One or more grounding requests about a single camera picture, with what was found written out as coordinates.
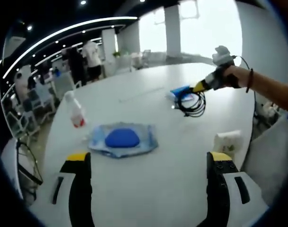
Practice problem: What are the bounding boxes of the clear plastic bottle red label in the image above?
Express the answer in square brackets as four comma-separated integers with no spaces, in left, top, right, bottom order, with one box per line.
[64,91,87,128]

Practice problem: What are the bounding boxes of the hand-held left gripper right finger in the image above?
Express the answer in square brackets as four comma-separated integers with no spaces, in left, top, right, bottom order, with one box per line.
[203,151,269,227]

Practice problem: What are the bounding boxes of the person's light clothing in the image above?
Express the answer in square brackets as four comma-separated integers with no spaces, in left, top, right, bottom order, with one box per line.
[240,111,288,206]

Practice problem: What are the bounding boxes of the white paper cup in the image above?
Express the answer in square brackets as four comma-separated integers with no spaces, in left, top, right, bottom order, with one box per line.
[213,130,243,158]

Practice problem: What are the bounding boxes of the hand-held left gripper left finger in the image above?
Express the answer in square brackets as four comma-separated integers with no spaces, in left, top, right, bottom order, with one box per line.
[43,152,95,227]

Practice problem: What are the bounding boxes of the white table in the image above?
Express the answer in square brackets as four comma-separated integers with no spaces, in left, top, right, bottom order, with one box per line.
[30,62,270,227]

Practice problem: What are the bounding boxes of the white side desk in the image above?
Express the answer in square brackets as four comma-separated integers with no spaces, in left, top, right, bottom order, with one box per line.
[1,138,25,201]

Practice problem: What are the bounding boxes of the small blue tissue packet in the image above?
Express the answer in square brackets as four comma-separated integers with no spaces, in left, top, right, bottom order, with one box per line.
[166,84,194,101]

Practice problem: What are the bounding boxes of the blue wet wipes pack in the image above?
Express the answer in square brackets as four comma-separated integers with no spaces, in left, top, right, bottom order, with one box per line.
[88,122,159,158]

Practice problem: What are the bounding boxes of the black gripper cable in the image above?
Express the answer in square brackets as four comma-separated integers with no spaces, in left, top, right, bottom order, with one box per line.
[233,55,258,116]

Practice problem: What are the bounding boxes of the person's right hand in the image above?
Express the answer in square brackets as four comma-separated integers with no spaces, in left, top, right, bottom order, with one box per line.
[220,65,250,90]

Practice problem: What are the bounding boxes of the dark bead bracelet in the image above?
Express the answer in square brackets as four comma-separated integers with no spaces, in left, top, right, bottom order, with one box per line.
[245,68,254,94]

